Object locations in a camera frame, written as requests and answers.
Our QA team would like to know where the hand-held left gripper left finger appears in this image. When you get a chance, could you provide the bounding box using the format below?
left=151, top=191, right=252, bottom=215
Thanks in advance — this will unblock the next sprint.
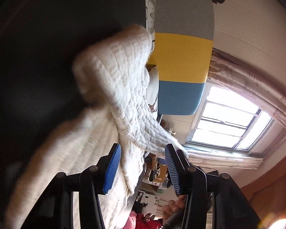
left=31, top=143, right=122, bottom=229

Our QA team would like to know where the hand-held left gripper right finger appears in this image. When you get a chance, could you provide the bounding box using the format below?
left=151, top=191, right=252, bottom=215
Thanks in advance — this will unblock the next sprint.
left=164, top=144, right=263, bottom=229

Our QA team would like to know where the cream knit sweater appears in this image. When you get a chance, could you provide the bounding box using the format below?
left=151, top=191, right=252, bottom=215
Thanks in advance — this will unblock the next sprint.
left=5, top=24, right=189, bottom=229

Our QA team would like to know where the person's right hand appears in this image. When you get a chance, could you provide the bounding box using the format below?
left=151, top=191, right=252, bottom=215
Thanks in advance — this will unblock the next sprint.
left=161, top=195, right=189, bottom=229

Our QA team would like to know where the beige patterned curtain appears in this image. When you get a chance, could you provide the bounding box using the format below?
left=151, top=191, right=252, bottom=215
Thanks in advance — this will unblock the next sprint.
left=205, top=49, right=286, bottom=131
left=181, top=148, right=264, bottom=170

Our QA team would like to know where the pink ruffled bedding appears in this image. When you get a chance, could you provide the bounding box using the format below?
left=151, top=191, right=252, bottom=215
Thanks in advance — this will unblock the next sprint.
left=126, top=211, right=163, bottom=229

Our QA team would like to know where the sliding window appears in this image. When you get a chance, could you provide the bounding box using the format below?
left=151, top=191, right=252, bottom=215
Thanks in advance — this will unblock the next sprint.
left=185, top=85, right=273, bottom=151

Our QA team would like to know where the deer print cushion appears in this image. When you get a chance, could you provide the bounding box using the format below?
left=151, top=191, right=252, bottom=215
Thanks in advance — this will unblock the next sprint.
left=146, top=65, right=160, bottom=120

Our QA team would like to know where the grey yellow blue sofa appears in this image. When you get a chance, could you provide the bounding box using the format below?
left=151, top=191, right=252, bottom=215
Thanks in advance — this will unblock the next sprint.
left=145, top=0, right=215, bottom=116

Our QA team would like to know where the geometric print cushion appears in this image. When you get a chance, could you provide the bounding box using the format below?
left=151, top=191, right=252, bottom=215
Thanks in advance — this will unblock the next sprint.
left=145, top=0, right=156, bottom=53

